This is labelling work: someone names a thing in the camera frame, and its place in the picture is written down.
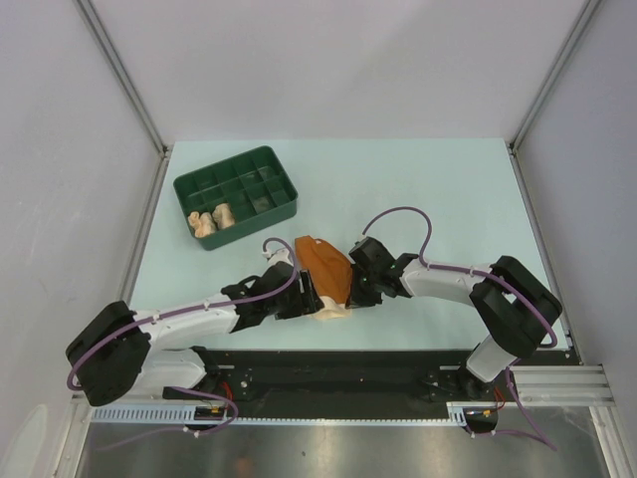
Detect orange brown underwear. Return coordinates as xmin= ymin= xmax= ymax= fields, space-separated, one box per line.
xmin=295 ymin=235 xmax=352 ymax=321

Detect beige navy-trimmed underwear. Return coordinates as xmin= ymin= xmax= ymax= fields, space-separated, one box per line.
xmin=212 ymin=202 xmax=236 ymax=230

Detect peach boxer underwear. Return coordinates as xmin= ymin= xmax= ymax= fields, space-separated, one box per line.
xmin=187 ymin=211 xmax=217 ymax=239

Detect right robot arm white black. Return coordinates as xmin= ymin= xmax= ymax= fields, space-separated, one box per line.
xmin=349 ymin=237 xmax=562 ymax=399

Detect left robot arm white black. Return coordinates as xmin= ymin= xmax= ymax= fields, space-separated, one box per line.
xmin=66 ymin=262 xmax=323 ymax=407

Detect green compartment tray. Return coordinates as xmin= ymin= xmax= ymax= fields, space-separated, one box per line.
xmin=173 ymin=145 xmax=299 ymax=251

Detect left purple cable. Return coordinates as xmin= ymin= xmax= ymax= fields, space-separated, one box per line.
xmin=67 ymin=237 xmax=303 ymax=392

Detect purple cable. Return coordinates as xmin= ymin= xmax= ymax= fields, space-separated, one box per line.
xmin=67 ymin=237 xmax=303 ymax=392
xmin=361 ymin=206 xmax=558 ymax=452

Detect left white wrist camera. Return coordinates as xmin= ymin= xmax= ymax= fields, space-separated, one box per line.
xmin=262 ymin=247 xmax=295 ymax=267

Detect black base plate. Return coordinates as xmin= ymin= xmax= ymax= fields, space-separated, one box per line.
xmin=163 ymin=348 xmax=519 ymax=422

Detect white slotted cable duct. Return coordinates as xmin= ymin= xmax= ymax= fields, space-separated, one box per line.
xmin=92 ymin=403 xmax=496 ymax=428

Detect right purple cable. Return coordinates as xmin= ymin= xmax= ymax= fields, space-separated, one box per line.
xmin=361 ymin=206 xmax=558 ymax=452

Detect left aluminium frame post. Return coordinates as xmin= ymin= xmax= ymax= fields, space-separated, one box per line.
xmin=73 ymin=0 xmax=168 ymax=157

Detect aluminium frame post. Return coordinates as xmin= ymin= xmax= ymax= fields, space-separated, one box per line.
xmin=509 ymin=0 xmax=605 ymax=153
xmin=73 ymin=0 xmax=168 ymax=157

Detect right aluminium frame post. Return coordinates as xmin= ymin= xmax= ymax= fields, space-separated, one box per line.
xmin=509 ymin=0 xmax=605 ymax=153

